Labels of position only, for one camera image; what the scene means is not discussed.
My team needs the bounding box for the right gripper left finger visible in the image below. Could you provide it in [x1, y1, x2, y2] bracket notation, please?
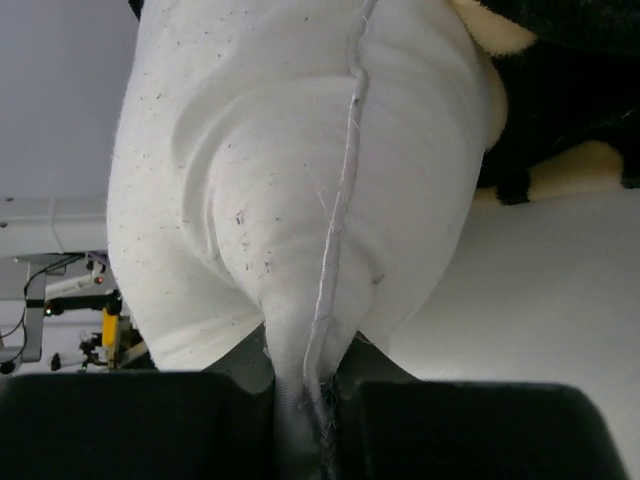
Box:
[1, 372, 274, 479]

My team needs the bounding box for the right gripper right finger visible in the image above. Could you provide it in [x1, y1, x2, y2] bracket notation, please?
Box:
[338, 382, 628, 480]

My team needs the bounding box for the white pillow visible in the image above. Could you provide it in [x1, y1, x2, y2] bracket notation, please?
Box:
[107, 1, 491, 479]

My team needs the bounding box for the black floral pillowcase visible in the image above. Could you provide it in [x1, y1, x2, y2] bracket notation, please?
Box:
[453, 0, 639, 206]

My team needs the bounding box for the aluminium mounting rail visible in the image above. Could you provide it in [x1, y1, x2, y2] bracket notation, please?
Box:
[1, 195, 107, 300]

